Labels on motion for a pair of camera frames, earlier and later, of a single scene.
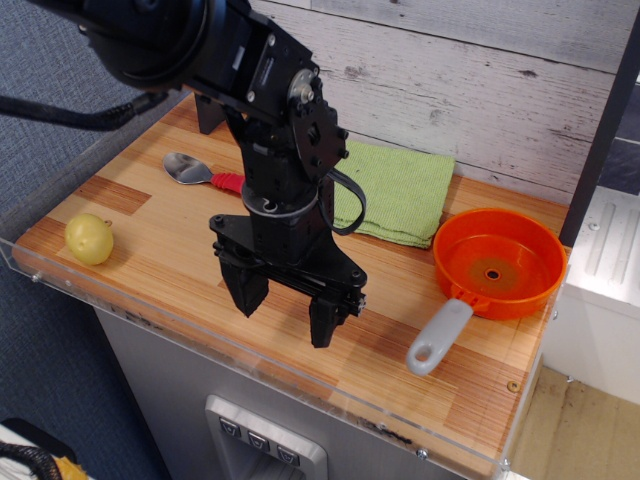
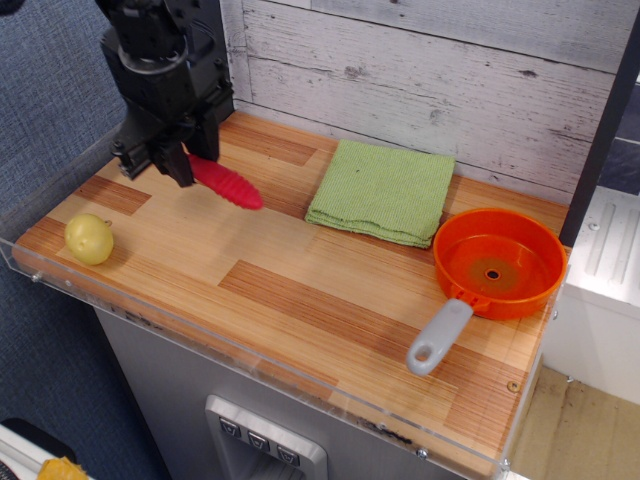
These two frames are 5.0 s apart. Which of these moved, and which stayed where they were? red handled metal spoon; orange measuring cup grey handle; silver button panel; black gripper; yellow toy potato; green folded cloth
Moved: red handled metal spoon; black gripper
Stayed: yellow toy potato; silver button panel; orange measuring cup grey handle; green folded cloth
